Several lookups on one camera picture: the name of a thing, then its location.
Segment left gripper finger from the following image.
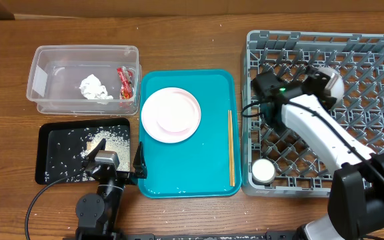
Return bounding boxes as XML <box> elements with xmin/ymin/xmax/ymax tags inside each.
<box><xmin>133</xmin><ymin>141</ymin><xmax>147</xmax><ymax>179</ymax></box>
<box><xmin>85</xmin><ymin>139</ymin><xmax>106</xmax><ymax>162</ymax></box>

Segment rice and food scraps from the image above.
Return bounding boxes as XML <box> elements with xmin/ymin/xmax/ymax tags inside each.
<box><xmin>40</xmin><ymin>125</ymin><xmax>131</xmax><ymax>184</ymax></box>

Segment grey bowl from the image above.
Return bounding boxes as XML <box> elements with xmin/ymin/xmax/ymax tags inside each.
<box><xmin>317</xmin><ymin>67</ymin><xmax>344</xmax><ymax>110</ymax></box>

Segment pink plate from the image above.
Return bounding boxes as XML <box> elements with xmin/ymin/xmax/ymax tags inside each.
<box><xmin>141</xmin><ymin>87</ymin><xmax>201</xmax><ymax>143</ymax></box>

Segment white napkin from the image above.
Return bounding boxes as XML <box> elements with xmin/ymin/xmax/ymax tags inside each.
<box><xmin>79</xmin><ymin>74</ymin><xmax>113</xmax><ymax>105</ymax></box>

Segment red snack wrapper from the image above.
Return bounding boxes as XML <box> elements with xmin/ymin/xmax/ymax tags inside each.
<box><xmin>117</xmin><ymin>66</ymin><xmax>133</xmax><ymax>99</ymax></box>

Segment wooden chopstick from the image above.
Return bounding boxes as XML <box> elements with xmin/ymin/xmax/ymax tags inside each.
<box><xmin>228</xmin><ymin>110</ymin><xmax>235</xmax><ymax>187</ymax></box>
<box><xmin>231</xmin><ymin>112</ymin><xmax>235</xmax><ymax>173</ymax></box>

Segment white paper cup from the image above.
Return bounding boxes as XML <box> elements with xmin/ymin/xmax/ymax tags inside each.
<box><xmin>251</xmin><ymin>159</ymin><xmax>276</xmax><ymax>185</ymax></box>

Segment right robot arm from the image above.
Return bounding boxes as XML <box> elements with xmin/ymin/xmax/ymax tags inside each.
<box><xmin>251</xmin><ymin>66</ymin><xmax>384</xmax><ymax>239</ymax></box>

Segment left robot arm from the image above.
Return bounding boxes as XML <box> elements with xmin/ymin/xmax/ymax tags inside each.
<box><xmin>75</xmin><ymin>139</ymin><xmax>147</xmax><ymax>239</ymax></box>

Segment black waste tray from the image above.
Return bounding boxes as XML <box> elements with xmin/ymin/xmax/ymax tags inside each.
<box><xmin>35</xmin><ymin>118</ymin><xmax>131</xmax><ymax>185</ymax></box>

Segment grey dishwasher rack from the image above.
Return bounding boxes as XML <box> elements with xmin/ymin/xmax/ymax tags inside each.
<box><xmin>241</xmin><ymin>30</ymin><xmax>384</xmax><ymax>197</ymax></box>

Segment teal plastic tray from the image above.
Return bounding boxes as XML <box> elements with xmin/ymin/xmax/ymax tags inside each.
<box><xmin>138</xmin><ymin>69</ymin><xmax>241</xmax><ymax>199</ymax></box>

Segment clear plastic bin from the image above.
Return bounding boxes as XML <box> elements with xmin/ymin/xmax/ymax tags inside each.
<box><xmin>26</xmin><ymin>45</ymin><xmax>141</xmax><ymax>116</ymax></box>

